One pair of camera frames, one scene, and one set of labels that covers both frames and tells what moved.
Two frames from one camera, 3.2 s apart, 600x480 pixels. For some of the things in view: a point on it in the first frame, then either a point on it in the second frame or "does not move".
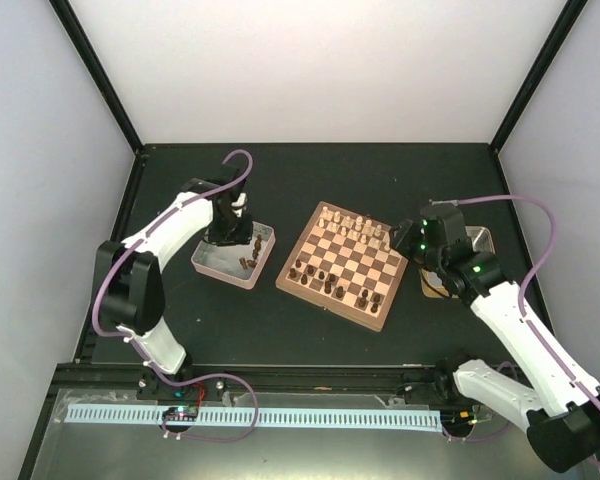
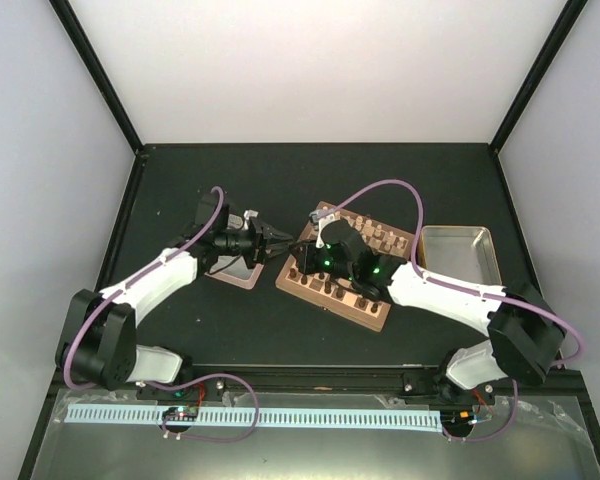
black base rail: [321, 382] does not move
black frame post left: [75, 31] does not move
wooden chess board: [345, 263] does not move
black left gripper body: [229, 231] to [254, 247]
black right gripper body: [410, 248] to [314, 265]
